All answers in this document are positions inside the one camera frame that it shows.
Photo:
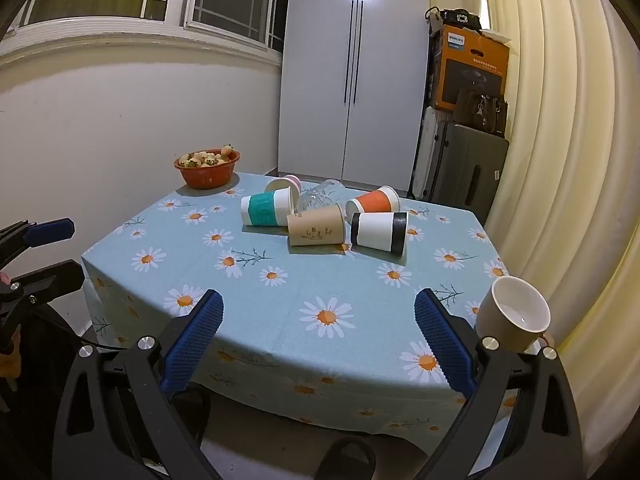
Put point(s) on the silver suitcase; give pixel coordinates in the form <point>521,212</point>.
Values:
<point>425,155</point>

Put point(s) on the white wardrobe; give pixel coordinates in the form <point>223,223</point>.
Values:
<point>350,60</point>

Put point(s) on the dark handbag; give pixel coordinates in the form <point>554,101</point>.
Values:
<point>480,110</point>

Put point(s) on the black and white paper cup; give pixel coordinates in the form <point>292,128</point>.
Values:
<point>377,230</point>

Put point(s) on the beige ceramic mug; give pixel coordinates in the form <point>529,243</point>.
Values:
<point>510,310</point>

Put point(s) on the pink paper cup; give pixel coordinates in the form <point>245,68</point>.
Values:
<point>290,183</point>

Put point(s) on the clear glass cup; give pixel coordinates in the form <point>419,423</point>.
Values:
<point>320,195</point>

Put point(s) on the brown kraft paper cup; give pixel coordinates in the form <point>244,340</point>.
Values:
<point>317,227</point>

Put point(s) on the red plastic bowl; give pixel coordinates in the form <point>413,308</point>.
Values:
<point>207,175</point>

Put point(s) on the orange cardboard box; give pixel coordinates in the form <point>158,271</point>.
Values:
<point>475,67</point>

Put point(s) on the grey suitcase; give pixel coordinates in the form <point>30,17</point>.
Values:
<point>467,170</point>

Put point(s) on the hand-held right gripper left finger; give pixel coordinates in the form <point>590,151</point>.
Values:
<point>196,340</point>

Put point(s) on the pile of small fruits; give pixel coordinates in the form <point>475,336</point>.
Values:
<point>205,159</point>

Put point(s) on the orange and white paper cup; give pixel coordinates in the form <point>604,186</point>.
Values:
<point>375,202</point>

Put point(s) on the black camera bag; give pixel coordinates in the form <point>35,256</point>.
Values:
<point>457,17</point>

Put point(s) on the teal and white paper cup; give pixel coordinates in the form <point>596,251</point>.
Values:
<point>262,210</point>

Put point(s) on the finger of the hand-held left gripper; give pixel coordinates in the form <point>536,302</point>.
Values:
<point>50,232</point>
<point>42,280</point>

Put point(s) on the blue daisy print tablecloth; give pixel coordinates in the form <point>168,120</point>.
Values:
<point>280,305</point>

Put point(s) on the black slipper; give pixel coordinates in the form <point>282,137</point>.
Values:
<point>345,457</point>

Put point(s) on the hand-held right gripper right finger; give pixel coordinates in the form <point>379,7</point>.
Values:
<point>442,345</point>

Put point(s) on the cream curtain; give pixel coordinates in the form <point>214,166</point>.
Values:
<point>560,160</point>

